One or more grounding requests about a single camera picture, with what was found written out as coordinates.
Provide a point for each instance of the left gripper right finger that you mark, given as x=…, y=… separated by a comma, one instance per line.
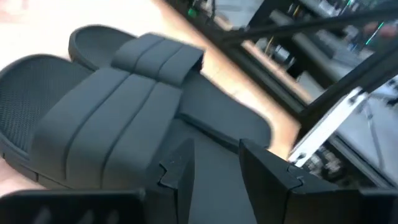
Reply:
x=280, y=193

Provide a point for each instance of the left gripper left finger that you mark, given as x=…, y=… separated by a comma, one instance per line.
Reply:
x=171, y=193

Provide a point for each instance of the black foam slide sandal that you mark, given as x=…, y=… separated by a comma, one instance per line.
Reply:
x=155, y=56
x=102, y=124

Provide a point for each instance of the aluminium bracket strip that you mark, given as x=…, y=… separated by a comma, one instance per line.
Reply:
x=326, y=124

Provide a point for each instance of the black table rig frame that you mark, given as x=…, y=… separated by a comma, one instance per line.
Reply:
x=311, y=25

